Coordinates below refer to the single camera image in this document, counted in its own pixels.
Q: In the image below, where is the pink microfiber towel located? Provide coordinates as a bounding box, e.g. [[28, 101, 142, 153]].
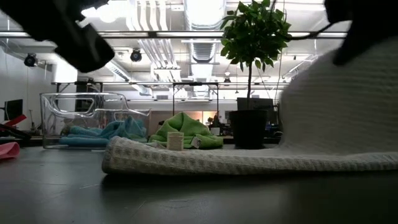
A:
[[0, 142, 21, 160]]

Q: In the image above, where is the black aluminium table frame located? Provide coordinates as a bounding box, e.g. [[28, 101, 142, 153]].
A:
[[0, 136, 280, 147]]

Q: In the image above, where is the clear plastic bin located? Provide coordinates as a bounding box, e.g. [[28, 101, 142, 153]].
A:
[[40, 92, 152, 149]]

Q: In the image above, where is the black ceiling spot lamp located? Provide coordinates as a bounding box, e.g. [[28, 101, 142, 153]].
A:
[[129, 49, 143, 62], [24, 52, 39, 68]]

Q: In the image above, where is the dark background monitor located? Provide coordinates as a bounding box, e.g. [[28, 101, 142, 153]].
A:
[[236, 97, 274, 111]]

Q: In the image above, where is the potted artificial green plant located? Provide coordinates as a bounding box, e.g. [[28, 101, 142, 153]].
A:
[[220, 0, 293, 149]]

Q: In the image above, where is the green microfiber towel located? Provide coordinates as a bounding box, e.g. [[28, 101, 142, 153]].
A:
[[148, 112, 224, 149]]

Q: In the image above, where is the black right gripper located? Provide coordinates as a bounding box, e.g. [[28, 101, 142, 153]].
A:
[[323, 0, 398, 65]]

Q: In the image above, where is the teal microfiber towel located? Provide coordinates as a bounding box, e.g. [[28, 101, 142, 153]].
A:
[[68, 116, 147, 142]]

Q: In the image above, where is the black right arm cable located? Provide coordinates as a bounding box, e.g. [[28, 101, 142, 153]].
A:
[[287, 23, 335, 41]]

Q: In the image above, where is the white waffle-weave towel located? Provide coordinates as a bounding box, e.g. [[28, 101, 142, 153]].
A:
[[101, 36, 398, 175]]

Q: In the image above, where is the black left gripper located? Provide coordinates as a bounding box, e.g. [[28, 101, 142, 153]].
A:
[[0, 0, 115, 74]]

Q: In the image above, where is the black background station frame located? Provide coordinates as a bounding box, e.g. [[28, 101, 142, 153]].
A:
[[172, 82, 220, 118]]

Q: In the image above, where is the black monitor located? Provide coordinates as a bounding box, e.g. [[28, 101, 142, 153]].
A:
[[3, 98, 24, 121]]

